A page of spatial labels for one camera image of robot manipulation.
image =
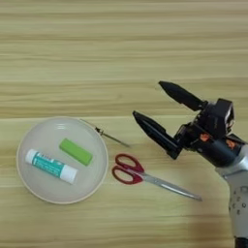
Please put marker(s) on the beige round plate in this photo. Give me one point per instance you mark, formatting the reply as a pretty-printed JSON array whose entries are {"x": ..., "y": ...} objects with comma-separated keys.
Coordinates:
[{"x": 48, "y": 190}]

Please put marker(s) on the thin metal pointed tool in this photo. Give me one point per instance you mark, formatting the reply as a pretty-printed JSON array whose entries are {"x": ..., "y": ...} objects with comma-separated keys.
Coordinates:
[{"x": 113, "y": 138}]

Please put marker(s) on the green rectangular eraser block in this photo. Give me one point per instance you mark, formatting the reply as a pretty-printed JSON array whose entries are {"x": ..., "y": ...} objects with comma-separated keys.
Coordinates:
[{"x": 76, "y": 151}]

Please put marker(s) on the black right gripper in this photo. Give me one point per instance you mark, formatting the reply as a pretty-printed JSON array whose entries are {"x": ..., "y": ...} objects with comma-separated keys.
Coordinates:
[{"x": 216, "y": 150}]

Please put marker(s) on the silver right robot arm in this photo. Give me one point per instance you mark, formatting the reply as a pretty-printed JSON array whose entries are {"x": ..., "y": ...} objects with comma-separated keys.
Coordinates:
[{"x": 239, "y": 193}]

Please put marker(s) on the white teal glue stick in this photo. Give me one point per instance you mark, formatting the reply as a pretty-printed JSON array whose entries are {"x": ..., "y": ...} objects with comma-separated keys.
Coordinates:
[{"x": 50, "y": 165}]

